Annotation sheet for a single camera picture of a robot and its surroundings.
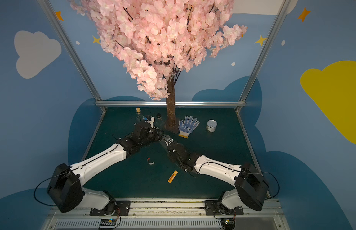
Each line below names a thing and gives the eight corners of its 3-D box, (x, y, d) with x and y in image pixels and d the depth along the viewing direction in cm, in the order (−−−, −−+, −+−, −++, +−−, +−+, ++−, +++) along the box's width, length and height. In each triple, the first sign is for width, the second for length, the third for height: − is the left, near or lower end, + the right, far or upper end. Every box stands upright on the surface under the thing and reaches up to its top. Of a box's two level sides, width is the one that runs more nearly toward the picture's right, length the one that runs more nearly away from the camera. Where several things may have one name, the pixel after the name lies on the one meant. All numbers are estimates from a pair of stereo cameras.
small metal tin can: (206, 132, 110) (208, 127, 105) (205, 124, 115) (207, 119, 110) (216, 132, 110) (218, 127, 105) (214, 125, 115) (216, 119, 110)
